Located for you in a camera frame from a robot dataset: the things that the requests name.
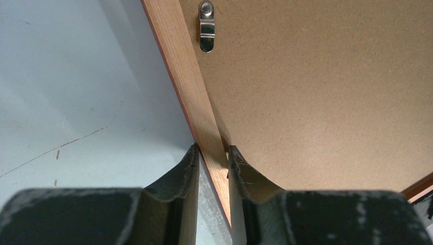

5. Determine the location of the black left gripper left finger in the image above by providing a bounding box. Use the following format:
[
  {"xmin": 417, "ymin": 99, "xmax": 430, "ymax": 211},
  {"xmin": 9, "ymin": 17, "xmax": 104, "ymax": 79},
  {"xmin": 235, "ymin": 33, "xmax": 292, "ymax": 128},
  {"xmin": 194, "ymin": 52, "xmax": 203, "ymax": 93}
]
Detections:
[{"xmin": 1, "ymin": 144, "xmax": 200, "ymax": 244}]

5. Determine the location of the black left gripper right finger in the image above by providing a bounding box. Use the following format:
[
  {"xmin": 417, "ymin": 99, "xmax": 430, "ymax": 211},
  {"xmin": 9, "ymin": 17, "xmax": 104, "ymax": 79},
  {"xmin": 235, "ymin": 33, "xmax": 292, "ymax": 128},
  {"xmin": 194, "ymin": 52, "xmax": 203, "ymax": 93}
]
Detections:
[{"xmin": 228, "ymin": 145, "xmax": 432, "ymax": 244}]

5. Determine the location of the wooden picture frame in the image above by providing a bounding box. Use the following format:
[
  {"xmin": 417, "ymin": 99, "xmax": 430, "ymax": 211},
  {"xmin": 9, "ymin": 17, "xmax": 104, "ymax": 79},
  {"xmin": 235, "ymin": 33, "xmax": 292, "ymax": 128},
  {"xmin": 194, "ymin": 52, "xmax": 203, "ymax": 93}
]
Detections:
[{"xmin": 140, "ymin": 0, "xmax": 433, "ymax": 231}]

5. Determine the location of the brown fibreboard backing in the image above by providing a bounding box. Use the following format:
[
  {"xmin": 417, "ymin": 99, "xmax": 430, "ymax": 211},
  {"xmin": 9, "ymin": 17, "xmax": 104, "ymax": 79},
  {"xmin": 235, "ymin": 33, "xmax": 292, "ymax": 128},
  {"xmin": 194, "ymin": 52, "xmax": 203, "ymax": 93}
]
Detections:
[{"xmin": 178, "ymin": 0, "xmax": 433, "ymax": 193}]

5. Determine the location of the metal turn clip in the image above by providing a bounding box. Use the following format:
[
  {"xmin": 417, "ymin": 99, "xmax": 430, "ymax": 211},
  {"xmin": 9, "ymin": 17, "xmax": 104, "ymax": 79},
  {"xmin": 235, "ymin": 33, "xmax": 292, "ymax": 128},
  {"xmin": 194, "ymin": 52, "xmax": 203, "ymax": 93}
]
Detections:
[{"xmin": 199, "ymin": 1, "xmax": 215, "ymax": 53}]

